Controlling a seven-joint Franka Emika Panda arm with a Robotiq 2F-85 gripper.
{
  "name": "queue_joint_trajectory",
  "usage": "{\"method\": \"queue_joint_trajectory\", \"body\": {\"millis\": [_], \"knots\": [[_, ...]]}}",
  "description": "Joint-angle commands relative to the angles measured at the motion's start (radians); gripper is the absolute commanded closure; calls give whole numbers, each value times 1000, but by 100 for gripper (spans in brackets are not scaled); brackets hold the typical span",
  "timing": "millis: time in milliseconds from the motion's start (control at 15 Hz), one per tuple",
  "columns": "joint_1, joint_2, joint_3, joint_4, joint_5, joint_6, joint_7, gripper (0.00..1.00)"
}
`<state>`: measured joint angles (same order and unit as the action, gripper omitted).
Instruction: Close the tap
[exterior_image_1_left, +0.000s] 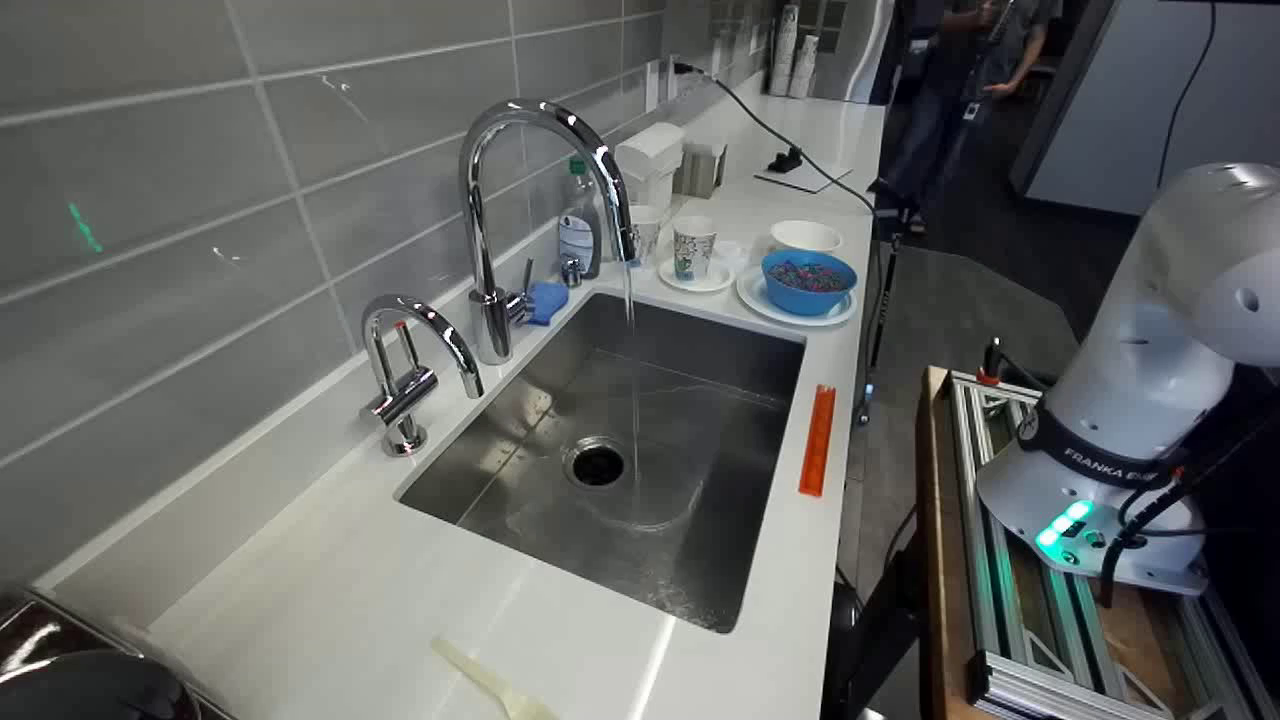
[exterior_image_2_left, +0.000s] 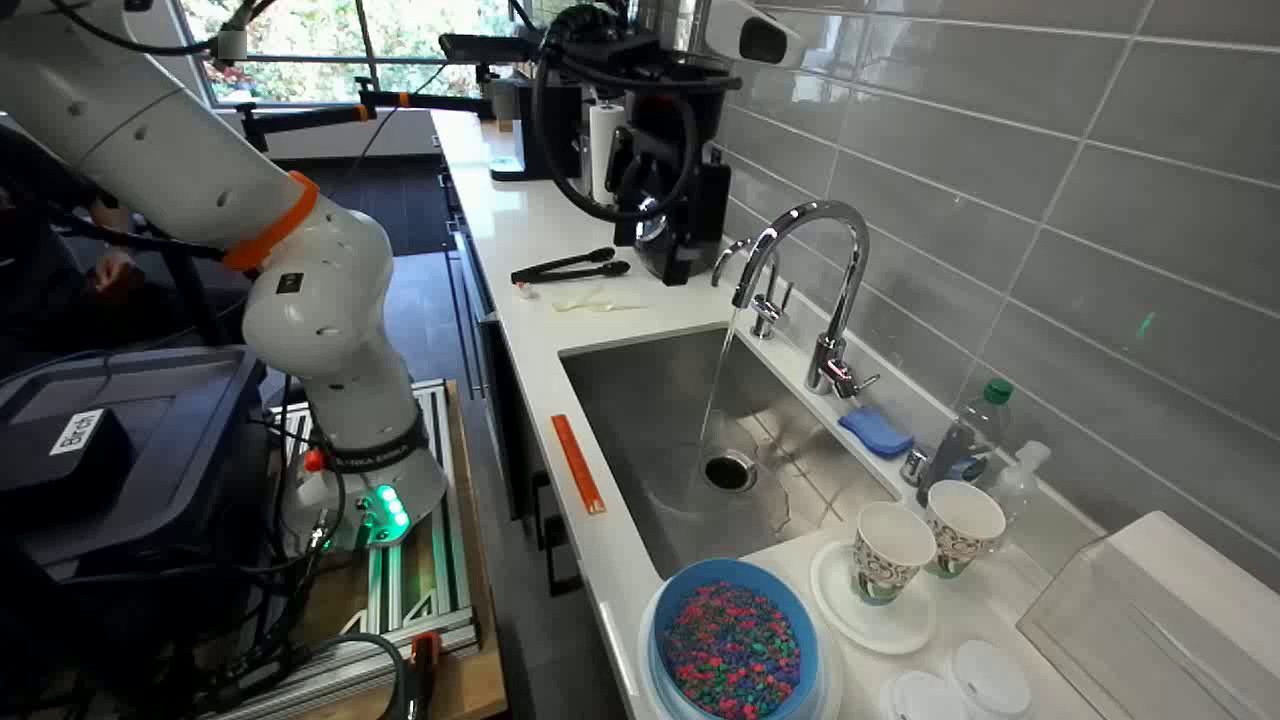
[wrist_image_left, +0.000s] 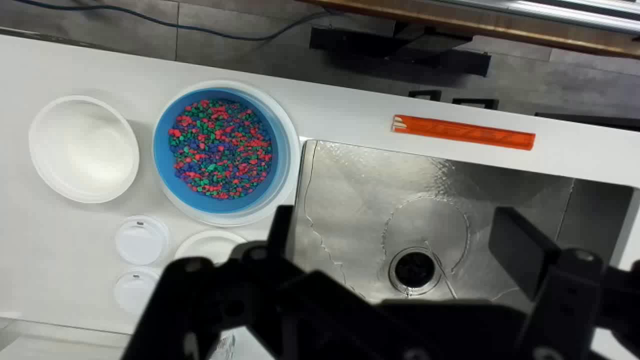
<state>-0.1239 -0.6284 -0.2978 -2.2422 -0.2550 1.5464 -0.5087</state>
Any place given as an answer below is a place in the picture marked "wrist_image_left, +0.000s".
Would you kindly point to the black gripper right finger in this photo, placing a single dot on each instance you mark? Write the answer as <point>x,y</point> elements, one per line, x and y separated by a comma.
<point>521,248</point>

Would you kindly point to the white empty bowl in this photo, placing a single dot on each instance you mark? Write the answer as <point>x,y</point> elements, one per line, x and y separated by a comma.
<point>82,148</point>

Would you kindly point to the white saucer plate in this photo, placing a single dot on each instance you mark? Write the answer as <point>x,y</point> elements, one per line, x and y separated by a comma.
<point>212,244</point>

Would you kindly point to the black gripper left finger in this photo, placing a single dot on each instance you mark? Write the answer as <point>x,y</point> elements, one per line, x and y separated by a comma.
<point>276,242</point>

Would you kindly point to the blue bowl of colourful beads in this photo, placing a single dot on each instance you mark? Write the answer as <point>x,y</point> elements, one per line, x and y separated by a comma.
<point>221,148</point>

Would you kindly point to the stainless steel sink basin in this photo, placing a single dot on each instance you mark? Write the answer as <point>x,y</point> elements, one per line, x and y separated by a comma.
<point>391,224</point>

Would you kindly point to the white round lid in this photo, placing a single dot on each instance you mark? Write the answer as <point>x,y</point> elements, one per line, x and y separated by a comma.
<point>141,240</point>
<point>132,291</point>

